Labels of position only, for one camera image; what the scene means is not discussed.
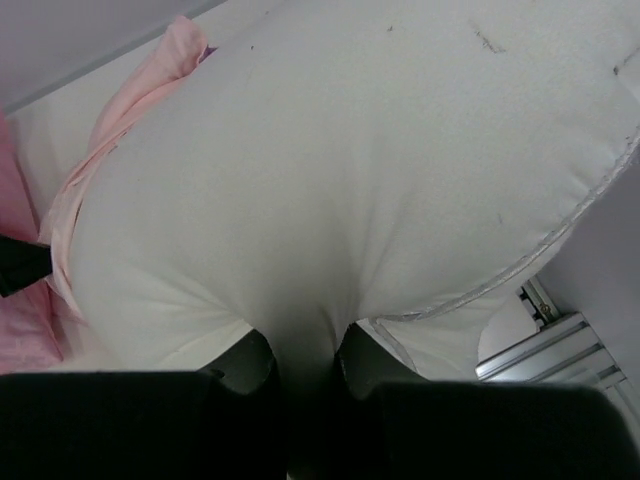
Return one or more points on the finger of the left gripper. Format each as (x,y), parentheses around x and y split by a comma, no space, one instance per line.
(22,264)

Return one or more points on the white pillow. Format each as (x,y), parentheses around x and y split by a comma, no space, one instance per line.
(402,163)

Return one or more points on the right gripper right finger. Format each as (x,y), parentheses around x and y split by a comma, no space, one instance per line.
(393,424)

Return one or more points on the pink rose pattern pillow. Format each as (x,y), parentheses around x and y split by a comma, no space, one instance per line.
(28,342)

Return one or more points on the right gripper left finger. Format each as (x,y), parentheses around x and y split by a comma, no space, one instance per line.
(221,421)

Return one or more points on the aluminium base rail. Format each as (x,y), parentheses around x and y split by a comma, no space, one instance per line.
(565,349)

